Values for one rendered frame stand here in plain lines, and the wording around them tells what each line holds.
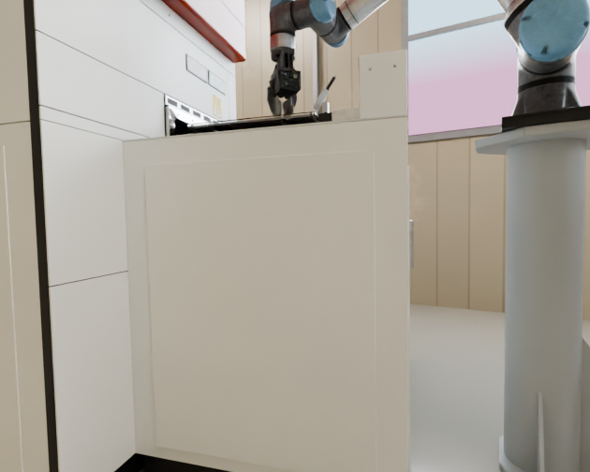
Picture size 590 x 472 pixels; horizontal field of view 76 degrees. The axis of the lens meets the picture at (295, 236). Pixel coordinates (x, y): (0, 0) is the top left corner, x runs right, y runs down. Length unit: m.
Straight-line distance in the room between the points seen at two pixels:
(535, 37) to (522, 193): 0.33
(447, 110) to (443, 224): 0.75
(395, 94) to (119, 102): 0.61
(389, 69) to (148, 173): 0.56
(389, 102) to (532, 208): 0.43
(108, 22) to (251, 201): 0.51
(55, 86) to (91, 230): 0.28
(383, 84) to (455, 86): 2.02
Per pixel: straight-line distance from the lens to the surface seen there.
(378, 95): 0.82
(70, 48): 0.92
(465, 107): 2.78
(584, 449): 1.24
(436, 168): 2.75
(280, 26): 1.21
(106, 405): 0.98
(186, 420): 0.98
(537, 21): 0.97
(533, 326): 1.06
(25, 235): 0.85
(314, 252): 0.74
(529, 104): 1.07
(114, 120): 0.96
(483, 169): 2.73
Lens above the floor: 0.64
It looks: 3 degrees down
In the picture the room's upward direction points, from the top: 1 degrees counter-clockwise
